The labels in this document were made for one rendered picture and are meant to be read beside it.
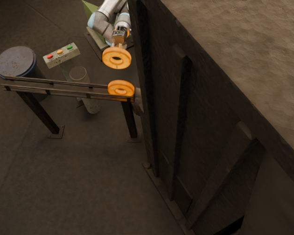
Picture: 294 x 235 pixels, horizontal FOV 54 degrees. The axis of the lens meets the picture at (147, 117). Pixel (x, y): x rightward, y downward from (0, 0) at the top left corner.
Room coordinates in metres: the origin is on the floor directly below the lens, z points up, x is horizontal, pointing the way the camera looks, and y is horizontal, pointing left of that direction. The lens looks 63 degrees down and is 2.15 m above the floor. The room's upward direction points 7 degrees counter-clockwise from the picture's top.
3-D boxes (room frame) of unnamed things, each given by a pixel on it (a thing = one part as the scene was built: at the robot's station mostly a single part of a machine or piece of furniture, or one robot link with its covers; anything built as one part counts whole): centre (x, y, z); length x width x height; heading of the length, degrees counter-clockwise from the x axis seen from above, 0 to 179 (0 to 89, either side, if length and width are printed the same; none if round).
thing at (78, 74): (1.26, 0.44, 0.26); 0.12 x 0.12 x 0.52
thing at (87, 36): (2.00, 0.26, 0.04); 0.40 x 0.40 x 0.08; 23
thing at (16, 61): (1.51, 0.96, 0.22); 0.32 x 0.32 x 0.43
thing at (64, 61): (1.39, 0.54, 0.31); 0.24 x 0.16 x 0.62; 114
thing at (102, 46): (2.00, 0.26, 0.10); 0.32 x 0.32 x 0.04; 23
